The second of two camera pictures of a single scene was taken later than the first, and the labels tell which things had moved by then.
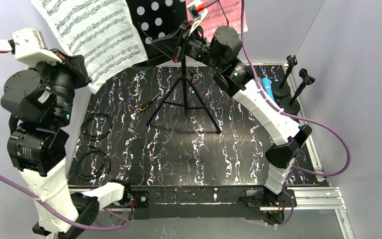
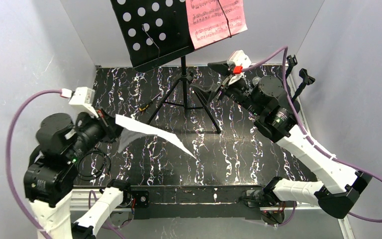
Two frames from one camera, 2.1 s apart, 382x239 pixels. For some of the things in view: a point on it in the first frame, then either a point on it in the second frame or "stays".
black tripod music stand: x=152 y=18 stays
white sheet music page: x=101 y=32 to x=133 y=128
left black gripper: x=75 y=65 to x=109 y=126
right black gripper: x=181 y=44 to x=226 y=83
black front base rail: x=199 y=201 stays
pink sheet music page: x=226 y=13 stays
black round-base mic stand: x=291 y=105 stays
